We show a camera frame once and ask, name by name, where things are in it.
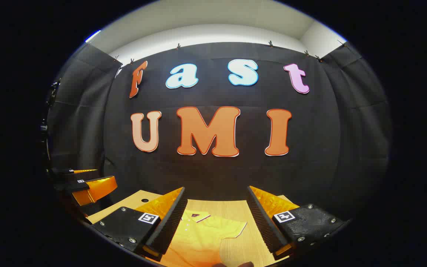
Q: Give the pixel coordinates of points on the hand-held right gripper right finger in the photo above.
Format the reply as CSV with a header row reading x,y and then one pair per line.
x,y
263,222

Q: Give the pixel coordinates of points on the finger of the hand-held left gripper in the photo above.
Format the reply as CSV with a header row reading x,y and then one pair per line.
x,y
61,171
76,185

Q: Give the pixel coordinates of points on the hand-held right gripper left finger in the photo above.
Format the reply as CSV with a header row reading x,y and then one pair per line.
x,y
172,222

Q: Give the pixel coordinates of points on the orange polo T-shirt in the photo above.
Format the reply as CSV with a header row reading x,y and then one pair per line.
x,y
198,237

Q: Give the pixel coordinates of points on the ceiling light strip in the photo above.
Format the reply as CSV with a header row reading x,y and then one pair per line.
x,y
93,36

